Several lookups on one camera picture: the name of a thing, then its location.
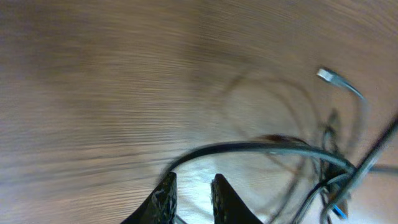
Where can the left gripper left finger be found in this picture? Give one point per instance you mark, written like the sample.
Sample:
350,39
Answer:
160,207

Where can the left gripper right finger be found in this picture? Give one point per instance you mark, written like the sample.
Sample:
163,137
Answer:
228,207

